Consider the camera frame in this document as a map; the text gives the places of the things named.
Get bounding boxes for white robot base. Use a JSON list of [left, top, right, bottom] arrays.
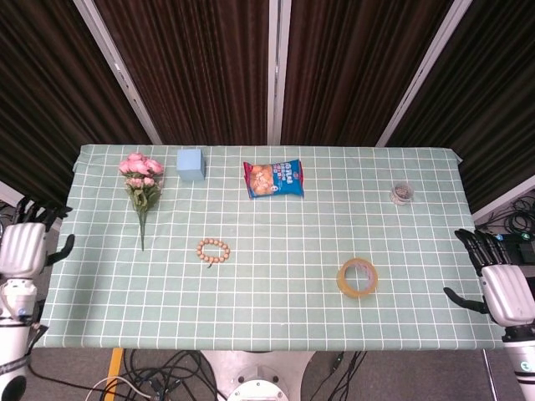
[[200, 349, 318, 401]]

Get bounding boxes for yellow packing tape roll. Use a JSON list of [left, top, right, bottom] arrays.
[[336, 257, 380, 299]]

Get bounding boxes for white floor cable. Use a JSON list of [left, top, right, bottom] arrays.
[[85, 375, 152, 401]]

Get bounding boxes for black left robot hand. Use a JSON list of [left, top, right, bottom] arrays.
[[0, 199, 76, 279]]

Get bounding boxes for green checked tablecloth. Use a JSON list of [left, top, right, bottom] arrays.
[[31, 144, 505, 352]]

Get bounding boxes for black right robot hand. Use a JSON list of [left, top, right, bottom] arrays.
[[443, 228, 535, 327]]

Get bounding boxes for black floor cable bundle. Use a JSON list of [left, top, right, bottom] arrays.
[[476, 194, 535, 237], [123, 349, 221, 401], [321, 350, 371, 401]]

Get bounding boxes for pink artificial flower bouquet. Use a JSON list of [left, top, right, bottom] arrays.
[[118, 152, 165, 252]]

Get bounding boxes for wooden bead bracelet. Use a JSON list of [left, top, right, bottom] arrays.
[[196, 237, 232, 268]]

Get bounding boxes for black electronics box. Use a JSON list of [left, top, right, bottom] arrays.
[[495, 232, 535, 265]]

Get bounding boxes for dark brown curtain panel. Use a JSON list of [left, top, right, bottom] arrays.
[[280, 0, 455, 146], [388, 0, 535, 214], [94, 0, 271, 145], [0, 0, 154, 210]]

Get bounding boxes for white partition frame post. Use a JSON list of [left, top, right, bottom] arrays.
[[267, 0, 293, 146], [375, 0, 476, 148], [73, 0, 162, 145]]

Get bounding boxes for small clear glitter jar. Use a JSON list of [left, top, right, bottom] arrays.
[[390, 180, 416, 206]]

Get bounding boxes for blue snack bag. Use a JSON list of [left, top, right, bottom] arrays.
[[242, 158, 305, 201]]

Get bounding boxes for light blue cube box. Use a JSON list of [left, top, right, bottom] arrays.
[[176, 147, 207, 182]]

